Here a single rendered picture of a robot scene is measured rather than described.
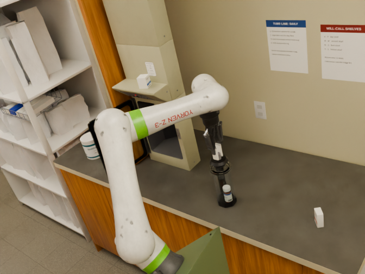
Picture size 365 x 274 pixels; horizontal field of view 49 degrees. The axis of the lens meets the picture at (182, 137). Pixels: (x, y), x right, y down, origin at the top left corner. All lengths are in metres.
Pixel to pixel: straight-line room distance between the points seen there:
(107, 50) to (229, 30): 0.68
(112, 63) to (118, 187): 1.10
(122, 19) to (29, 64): 1.14
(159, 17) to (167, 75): 0.29
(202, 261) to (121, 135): 0.51
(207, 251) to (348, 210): 0.81
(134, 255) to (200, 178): 1.04
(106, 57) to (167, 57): 0.38
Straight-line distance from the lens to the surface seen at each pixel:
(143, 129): 1.52
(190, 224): 2.19
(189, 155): 2.33
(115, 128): 1.34
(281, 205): 2.04
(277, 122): 2.38
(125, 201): 1.33
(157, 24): 2.00
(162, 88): 2.06
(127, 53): 2.20
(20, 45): 3.04
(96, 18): 2.23
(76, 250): 3.59
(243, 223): 1.98
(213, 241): 1.48
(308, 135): 2.34
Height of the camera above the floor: 2.32
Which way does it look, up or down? 31 degrees down
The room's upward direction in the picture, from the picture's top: 14 degrees counter-clockwise
